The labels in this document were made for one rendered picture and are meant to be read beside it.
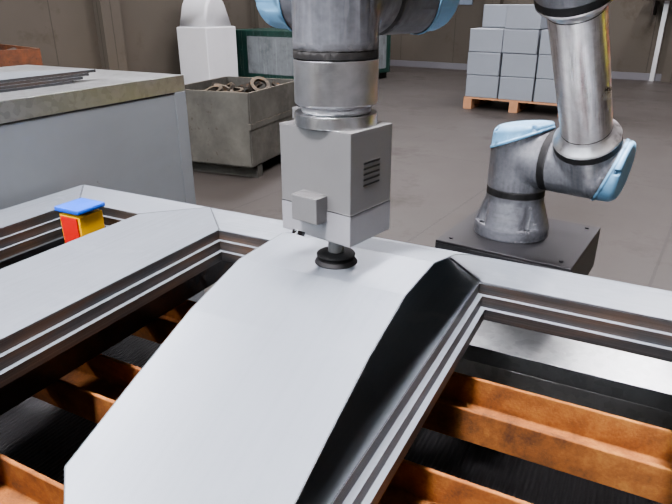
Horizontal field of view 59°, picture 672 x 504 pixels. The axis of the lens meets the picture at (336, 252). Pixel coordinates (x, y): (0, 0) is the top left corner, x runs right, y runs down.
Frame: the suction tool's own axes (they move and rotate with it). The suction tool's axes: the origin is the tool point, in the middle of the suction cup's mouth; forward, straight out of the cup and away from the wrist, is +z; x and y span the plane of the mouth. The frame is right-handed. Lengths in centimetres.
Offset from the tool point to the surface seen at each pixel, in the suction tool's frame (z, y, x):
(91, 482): 6.8, -0.3, -27.8
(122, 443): 5.6, -0.7, -24.8
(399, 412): 11.4, 9.6, -2.2
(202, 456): 5.1, 5.6, -22.2
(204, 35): 18, -690, 545
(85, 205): 8, -62, 7
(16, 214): 10, -75, 0
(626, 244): 98, -31, 291
